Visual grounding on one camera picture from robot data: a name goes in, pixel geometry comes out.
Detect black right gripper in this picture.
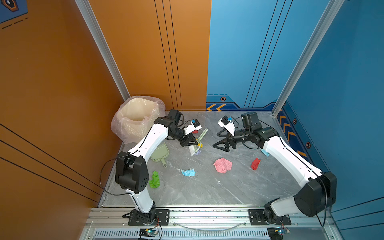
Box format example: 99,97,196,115
212,127,252,153

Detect green hand brush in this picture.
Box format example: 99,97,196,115
189,129,208,156

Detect green dustpan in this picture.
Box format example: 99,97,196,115
151,143,170,168

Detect green paper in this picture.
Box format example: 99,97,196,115
149,171,160,189

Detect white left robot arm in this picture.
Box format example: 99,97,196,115
115,110,202,225

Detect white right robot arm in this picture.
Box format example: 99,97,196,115
213,112,337,225

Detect large pink crumpled paper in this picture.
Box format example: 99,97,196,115
214,158,233,174

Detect cyan crumpled paper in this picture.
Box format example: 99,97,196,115
181,169,196,177

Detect light blue paper strip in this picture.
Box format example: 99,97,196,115
261,149,270,157

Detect cream trash bin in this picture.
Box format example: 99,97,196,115
116,97,159,144

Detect clear plastic bin liner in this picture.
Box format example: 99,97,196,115
110,95,166,145

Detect right controller board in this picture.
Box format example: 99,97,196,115
267,228,291,240

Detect controller board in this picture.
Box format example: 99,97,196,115
139,229,159,240
267,228,291,240

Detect left controller board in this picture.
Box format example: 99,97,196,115
139,229,159,240

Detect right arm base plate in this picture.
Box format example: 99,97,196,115
248,209,292,226

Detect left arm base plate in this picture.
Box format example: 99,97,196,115
128,209,170,226

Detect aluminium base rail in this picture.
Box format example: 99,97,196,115
80,206,343,240

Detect aluminium corner post left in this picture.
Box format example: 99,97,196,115
75,0,131,101

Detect aluminium corner post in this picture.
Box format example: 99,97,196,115
75,0,131,101
272,0,345,117

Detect aluminium corner post right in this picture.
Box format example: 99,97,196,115
272,0,345,117

